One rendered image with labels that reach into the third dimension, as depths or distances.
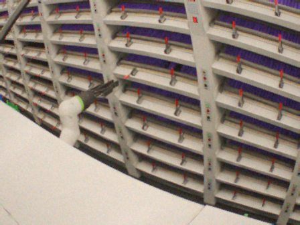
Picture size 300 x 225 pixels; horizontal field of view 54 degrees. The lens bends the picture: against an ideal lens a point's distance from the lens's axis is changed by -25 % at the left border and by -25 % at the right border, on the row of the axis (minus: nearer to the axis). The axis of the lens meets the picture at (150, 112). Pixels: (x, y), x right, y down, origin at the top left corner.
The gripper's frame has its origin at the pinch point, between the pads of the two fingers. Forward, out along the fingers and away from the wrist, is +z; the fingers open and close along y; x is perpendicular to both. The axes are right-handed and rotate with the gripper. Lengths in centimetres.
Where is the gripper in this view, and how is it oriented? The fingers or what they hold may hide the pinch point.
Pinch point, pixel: (111, 84)
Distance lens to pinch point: 205.5
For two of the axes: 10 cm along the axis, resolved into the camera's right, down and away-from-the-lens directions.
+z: 6.1, -4.0, 6.8
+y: 7.9, 2.5, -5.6
